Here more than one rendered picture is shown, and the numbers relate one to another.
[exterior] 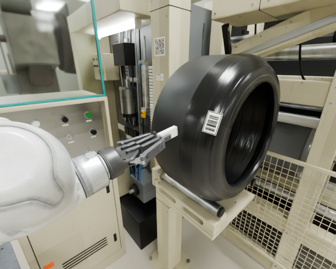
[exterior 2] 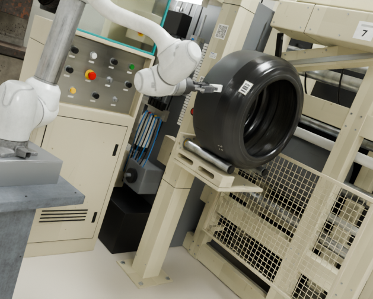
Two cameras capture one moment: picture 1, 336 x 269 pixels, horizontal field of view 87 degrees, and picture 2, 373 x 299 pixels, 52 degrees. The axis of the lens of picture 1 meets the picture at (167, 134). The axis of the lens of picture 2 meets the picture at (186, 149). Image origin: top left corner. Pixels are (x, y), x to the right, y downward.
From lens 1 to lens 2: 1.24 m
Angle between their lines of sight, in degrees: 9
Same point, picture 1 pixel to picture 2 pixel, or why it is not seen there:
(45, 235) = not seen: hidden behind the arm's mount
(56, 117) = (108, 57)
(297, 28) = (329, 56)
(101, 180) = (182, 87)
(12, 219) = (190, 65)
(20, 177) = (198, 55)
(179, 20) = (244, 18)
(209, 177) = (232, 126)
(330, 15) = (348, 54)
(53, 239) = not seen: hidden behind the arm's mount
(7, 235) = (151, 86)
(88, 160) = not seen: hidden behind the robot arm
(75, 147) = (107, 92)
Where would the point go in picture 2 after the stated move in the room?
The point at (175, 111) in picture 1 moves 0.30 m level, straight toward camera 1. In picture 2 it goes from (223, 76) to (227, 79)
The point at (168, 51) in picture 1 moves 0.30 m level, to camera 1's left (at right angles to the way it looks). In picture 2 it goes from (228, 37) to (173, 18)
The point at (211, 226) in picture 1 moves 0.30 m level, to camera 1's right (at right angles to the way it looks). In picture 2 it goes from (220, 177) to (279, 197)
